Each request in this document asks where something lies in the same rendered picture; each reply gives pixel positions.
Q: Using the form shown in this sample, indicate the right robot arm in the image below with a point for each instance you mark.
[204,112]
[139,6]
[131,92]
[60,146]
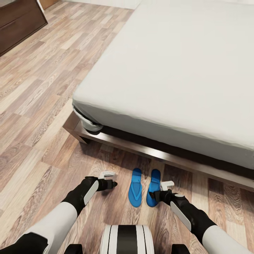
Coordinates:
[214,239]

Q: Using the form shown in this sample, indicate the robot trunk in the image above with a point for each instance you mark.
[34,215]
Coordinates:
[127,239]

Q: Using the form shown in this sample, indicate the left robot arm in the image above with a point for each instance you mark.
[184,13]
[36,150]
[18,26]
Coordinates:
[47,235]

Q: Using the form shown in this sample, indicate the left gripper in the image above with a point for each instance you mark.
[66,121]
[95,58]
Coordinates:
[108,184]

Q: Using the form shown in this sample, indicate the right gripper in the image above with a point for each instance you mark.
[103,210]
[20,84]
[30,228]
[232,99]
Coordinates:
[160,195]

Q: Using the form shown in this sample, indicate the bench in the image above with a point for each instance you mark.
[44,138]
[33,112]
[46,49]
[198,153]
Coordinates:
[19,19]

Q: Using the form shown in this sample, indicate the sandal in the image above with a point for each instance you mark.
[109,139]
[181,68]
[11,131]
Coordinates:
[154,186]
[135,188]

